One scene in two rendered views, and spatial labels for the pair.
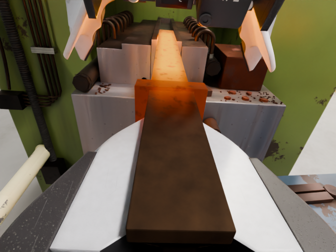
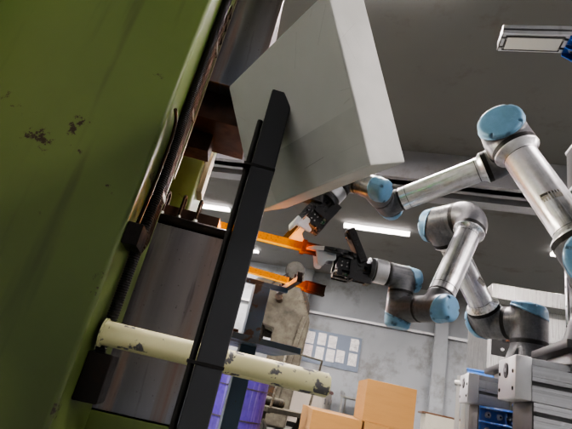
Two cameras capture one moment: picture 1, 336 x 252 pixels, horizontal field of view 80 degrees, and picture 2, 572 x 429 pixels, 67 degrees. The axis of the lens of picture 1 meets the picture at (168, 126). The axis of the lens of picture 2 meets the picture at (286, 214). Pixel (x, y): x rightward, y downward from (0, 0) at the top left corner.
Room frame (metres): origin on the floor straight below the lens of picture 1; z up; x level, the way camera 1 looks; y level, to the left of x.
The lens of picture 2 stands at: (0.22, 1.26, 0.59)
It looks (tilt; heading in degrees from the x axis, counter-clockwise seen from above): 22 degrees up; 269
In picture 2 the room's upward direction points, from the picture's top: 13 degrees clockwise
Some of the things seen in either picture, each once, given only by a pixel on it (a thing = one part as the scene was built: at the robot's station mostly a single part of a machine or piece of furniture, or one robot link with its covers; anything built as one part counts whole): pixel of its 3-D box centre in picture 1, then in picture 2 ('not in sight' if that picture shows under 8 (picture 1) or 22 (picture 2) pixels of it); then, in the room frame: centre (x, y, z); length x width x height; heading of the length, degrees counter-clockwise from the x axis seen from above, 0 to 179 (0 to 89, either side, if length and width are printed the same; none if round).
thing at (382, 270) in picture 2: not in sight; (377, 271); (-0.12, -0.02, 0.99); 0.08 x 0.05 x 0.08; 93
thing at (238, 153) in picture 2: not in sight; (183, 115); (0.59, 0.05, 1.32); 0.42 x 0.20 x 0.10; 3
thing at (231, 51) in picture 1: (235, 65); not in sight; (0.45, -0.14, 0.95); 0.12 x 0.09 x 0.07; 3
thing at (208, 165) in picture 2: not in sight; (205, 176); (0.53, -0.27, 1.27); 0.09 x 0.02 x 0.17; 93
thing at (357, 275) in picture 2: not in sight; (352, 267); (-0.04, -0.01, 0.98); 0.12 x 0.08 x 0.09; 3
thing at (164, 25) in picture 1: (165, 28); not in sight; (0.59, 0.03, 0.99); 0.42 x 0.05 x 0.01; 3
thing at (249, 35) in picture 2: not in sight; (205, 63); (0.59, 0.01, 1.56); 0.42 x 0.39 x 0.40; 3
